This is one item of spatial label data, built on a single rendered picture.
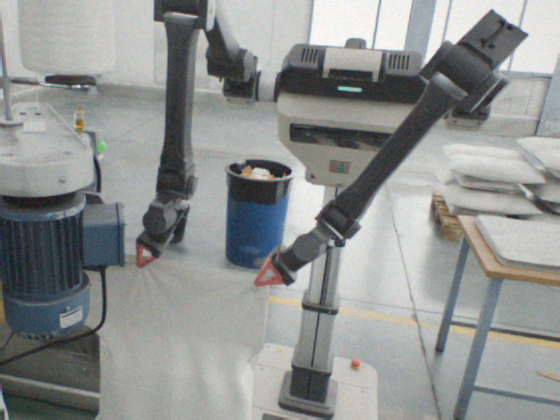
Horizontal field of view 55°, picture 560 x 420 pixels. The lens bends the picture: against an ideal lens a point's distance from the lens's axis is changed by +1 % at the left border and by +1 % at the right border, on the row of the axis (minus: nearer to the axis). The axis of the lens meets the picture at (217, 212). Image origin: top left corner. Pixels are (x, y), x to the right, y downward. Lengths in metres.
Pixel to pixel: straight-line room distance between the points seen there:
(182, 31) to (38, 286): 0.53
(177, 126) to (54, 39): 0.30
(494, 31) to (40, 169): 0.76
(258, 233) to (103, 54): 2.64
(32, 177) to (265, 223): 2.72
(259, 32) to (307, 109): 7.72
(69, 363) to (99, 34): 1.31
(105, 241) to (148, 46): 8.81
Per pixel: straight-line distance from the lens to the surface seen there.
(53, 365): 2.05
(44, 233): 0.92
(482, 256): 2.44
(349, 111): 1.50
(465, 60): 0.99
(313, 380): 2.08
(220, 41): 1.27
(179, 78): 1.08
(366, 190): 1.09
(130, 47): 9.80
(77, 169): 0.88
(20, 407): 1.99
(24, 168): 0.85
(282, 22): 9.15
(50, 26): 0.96
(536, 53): 9.52
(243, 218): 3.48
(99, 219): 0.93
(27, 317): 0.98
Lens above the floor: 1.66
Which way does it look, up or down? 21 degrees down
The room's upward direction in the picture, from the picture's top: 3 degrees clockwise
